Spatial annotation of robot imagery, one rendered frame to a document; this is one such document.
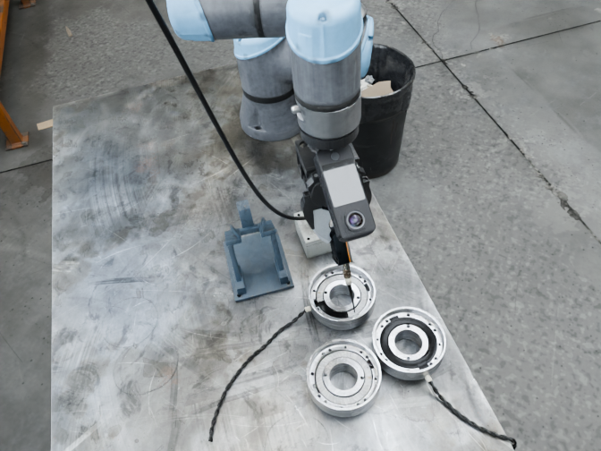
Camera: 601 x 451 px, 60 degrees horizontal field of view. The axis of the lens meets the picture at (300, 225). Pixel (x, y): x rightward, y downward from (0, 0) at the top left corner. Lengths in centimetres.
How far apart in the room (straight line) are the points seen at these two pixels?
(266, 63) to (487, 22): 223
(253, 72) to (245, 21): 41
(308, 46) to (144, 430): 56
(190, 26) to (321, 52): 18
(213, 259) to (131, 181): 28
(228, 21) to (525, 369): 140
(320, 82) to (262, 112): 55
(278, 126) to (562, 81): 189
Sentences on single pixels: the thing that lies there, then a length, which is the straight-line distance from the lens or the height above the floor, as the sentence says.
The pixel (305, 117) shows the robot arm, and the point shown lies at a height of 116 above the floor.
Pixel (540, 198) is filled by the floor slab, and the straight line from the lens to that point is 219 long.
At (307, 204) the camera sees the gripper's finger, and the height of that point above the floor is 102.
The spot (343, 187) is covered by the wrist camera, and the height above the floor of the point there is 108.
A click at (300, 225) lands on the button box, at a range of 90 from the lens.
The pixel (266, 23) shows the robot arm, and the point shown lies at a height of 122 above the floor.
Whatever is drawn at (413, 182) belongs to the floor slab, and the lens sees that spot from 215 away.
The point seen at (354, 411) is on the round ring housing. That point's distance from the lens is 75.
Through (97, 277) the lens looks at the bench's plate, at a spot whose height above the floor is 80.
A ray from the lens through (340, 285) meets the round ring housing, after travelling 84.
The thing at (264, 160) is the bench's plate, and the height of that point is 80.
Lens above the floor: 154
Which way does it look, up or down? 50 degrees down
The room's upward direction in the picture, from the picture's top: 7 degrees counter-clockwise
